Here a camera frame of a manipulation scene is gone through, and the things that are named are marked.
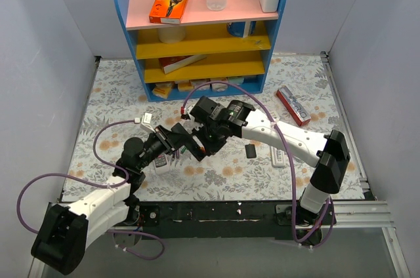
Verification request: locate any small white remote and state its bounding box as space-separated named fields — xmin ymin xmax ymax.
xmin=270 ymin=146 xmax=285 ymax=168

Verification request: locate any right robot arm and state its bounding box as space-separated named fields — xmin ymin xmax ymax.
xmin=186 ymin=96 xmax=350 ymax=224

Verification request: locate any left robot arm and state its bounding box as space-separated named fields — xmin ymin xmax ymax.
xmin=31 ymin=124 xmax=189 ymax=275

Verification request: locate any pile of coloured batteries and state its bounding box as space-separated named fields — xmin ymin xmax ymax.
xmin=177 ymin=146 xmax=186 ymax=155

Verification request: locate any grey white remote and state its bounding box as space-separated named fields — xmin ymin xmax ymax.
xmin=153 ymin=154 xmax=171 ymax=174

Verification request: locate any black remote battery cover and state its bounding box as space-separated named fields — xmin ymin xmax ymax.
xmin=245 ymin=144 xmax=257 ymax=159

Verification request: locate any white air conditioner remote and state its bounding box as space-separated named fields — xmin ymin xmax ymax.
xmin=270 ymin=111 xmax=280 ymax=121

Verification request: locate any white orange small box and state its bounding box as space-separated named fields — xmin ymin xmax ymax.
xmin=190 ymin=79 xmax=211 ymax=91

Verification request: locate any pale green small box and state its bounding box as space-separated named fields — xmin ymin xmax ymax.
xmin=227 ymin=76 xmax=245 ymax=85

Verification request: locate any yellow soap box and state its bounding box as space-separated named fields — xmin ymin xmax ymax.
xmin=152 ymin=85 xmax=173 ymax=100

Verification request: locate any floral table mat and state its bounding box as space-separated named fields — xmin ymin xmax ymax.
xmin=61 ymin=56 xmax=346 ymax=202

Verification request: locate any red toothpaste box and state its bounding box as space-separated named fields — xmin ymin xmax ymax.
xmin=276 ymin=85 xmax=311 ymax=127

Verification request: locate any blue wooden shelf unit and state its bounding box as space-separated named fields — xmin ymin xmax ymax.
xmin=114 ymin=0 xmax=287 ymax=102

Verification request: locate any red white book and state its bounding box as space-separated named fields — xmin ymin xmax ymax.
xmin=158 ymin=54 xmax=207 ymax=74

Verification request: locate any blue white tin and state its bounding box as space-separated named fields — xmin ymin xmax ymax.
xmin=226 ymin=21 xmax=257 ymax=38

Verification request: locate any orange razor box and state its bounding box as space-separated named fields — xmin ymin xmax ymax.
xmin=149 ymin=0 xmax=188 ymax=24

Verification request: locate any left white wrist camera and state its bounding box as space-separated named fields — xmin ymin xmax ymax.
xmin=134 ymin=112 xmax=155 ymax=134

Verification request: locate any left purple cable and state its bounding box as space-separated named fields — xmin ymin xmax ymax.
xmin=16 ymin=119 xmax=166 ymax=261

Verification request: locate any purple cable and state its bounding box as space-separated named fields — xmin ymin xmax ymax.
xmin=180 ymin=81 xmax=336 ymax=249
xmin=16 ymin=119 xmax=166 ymax=261

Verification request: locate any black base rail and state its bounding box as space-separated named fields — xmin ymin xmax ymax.
xmin=124 ymin=199 xmax=332 ymax=243

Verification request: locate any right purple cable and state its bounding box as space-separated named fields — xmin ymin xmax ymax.
xmin=180 ymin=81 xmax=336 ymax=249

